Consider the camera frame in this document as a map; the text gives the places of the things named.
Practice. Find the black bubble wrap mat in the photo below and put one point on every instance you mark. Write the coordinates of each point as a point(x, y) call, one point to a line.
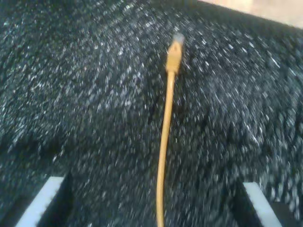
point(71, 94)

